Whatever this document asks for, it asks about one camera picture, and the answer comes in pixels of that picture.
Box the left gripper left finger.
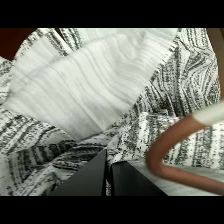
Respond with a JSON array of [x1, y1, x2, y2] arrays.
[[49, 148, 108, 197]]

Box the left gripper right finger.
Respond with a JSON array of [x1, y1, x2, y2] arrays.
[[111, 160, 168, 197]]

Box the black white striped shirt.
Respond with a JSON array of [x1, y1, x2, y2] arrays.
[[0, 28, 224, 197]]

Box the brown clothes hanger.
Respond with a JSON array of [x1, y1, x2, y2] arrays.
[[145, 100, 224, 196]]

